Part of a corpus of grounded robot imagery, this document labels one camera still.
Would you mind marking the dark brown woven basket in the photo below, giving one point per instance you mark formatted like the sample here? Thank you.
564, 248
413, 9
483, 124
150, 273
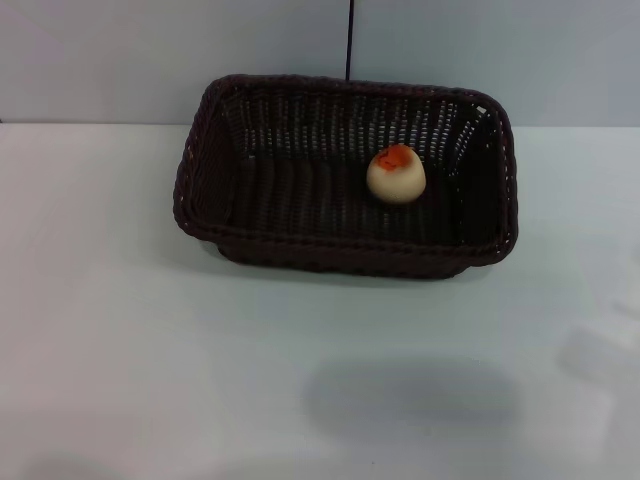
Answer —
310, 210

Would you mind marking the black vertical wall strip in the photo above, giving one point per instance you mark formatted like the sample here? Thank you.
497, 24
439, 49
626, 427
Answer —
348, 40

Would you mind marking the cream bun with orange top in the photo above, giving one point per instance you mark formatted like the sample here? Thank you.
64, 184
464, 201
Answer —
396, 180

